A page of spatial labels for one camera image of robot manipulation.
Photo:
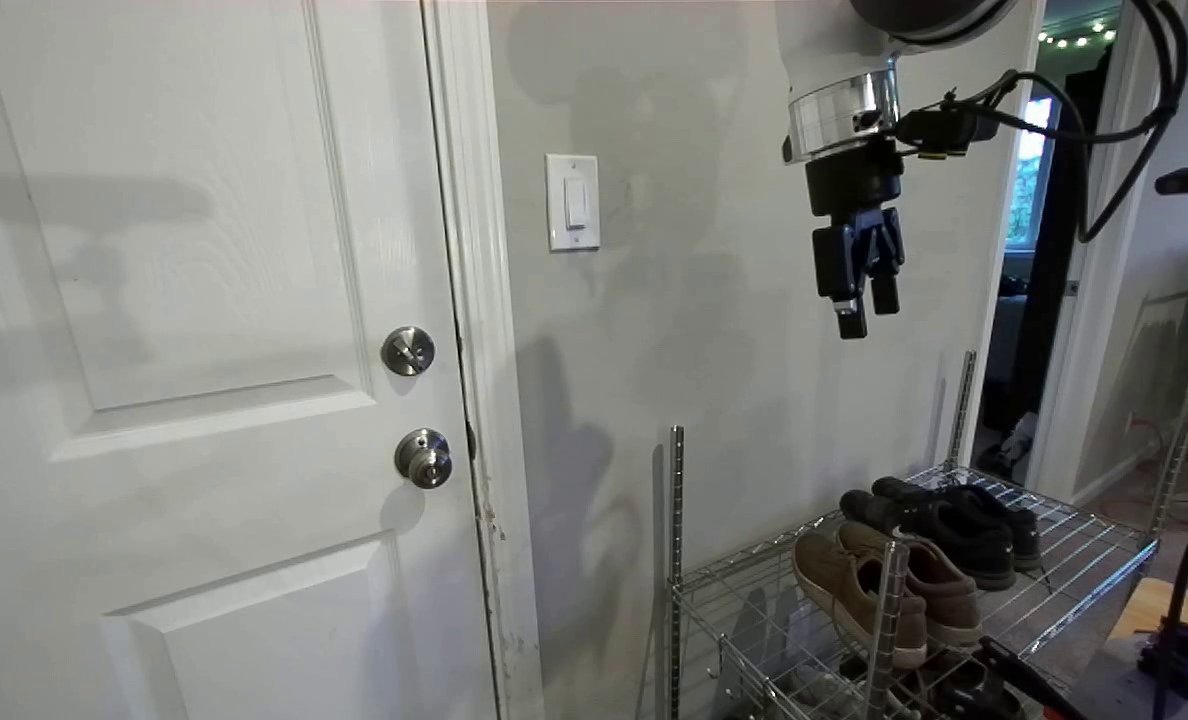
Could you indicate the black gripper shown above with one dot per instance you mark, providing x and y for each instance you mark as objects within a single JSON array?
[{"x": 862, "y": 228}]

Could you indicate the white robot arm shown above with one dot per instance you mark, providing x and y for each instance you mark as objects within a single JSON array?
[{"x": 850, "y": 130}]

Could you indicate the black shoe front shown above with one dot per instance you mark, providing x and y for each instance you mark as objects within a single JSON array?
[{"x": 971, "y": 531}]

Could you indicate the black shoe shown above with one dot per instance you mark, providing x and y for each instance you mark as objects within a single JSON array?
[
  {"x": 1024, "y": 538},
  {"x": 971, "y": 531}
]

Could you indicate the black shoe rear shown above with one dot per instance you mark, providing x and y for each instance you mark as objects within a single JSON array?
[{"x": 1024, "y": 538}]

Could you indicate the brown suede shoe front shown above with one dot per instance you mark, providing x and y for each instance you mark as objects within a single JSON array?
[{"x": 845, "y": 586}]

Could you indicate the brown suede shoe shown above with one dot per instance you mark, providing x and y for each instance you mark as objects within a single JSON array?
[
  {"x": 950, "y": 595},
  {"x": 845, "y": 586}
]

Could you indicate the brown suede shoe rear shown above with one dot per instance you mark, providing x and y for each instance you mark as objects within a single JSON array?
[{"x": 950, "y": 595}]

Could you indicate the silver deadbolt knob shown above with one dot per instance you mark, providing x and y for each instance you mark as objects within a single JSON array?
[{"x": 410, "y": 348}]

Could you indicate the silver door knob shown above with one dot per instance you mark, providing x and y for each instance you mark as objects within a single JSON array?
[{"x": 426, "y": 458}]

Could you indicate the white panel entry door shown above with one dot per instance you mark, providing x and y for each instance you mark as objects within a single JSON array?
[{"x": 209, "y": 223}]

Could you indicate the metal wire shoe rack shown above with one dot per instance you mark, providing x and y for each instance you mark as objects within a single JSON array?
[{"x": 741, "y": 641}]

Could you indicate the white wall light switch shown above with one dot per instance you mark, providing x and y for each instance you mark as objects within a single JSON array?
[{"x": 572, "y": 200}]

